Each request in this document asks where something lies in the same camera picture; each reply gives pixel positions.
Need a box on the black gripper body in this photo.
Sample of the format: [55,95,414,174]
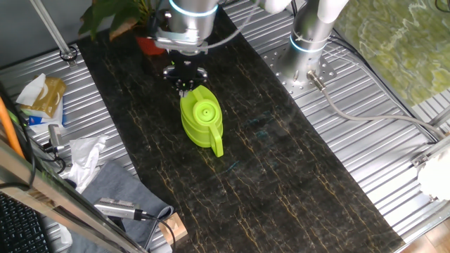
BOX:
[163,51,208,87]

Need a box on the green plastic watering can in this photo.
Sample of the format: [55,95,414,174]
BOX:
[179,84,225,158]

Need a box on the red plant pot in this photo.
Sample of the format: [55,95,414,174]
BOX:
[135,34,167,56]

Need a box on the anthurium plant with broad leaves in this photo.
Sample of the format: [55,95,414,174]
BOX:
[77,0,166,42]

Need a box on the dark marbled table mat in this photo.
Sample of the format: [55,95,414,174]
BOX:
[76,6,405,253]

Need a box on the grey towel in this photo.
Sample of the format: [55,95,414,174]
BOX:
[68,160,175,253]

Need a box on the crumpled white tissue paper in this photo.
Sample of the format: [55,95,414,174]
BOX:
[63,134,110,194]

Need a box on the yellow tissue box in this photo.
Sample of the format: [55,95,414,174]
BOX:
[16,72,68,119]

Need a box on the wooden block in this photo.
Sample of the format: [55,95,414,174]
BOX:
[157,212,189,246]

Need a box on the silver support pole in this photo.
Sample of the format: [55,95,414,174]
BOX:
[30,0,78,67]

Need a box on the blue and white box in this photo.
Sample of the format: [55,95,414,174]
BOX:
[20,98,66,134]

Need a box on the orange tube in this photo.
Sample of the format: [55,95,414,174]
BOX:
[0,96,25,159]

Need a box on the green marbled sheet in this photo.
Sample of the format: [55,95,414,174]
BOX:
[332,0,450,108]

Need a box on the black keyboard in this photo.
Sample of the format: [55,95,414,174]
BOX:
[0,191,50,253]

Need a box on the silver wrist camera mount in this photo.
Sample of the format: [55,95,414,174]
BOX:
[153,27,209,56]

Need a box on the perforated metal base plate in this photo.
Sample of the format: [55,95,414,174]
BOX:
[262,44,338,99]

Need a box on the small silver camera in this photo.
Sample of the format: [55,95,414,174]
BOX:
[47,124,66,154]

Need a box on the silver finned camera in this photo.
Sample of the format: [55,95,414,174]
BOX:
[93,197,148,221]

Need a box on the black camera cable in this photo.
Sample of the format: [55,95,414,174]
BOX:
[140,210,176,253]

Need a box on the grey robot cable with connector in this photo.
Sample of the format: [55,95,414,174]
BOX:
[306,70,447,140]

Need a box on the aluminium frame bar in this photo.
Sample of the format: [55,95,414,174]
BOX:
[0,140,148,253]

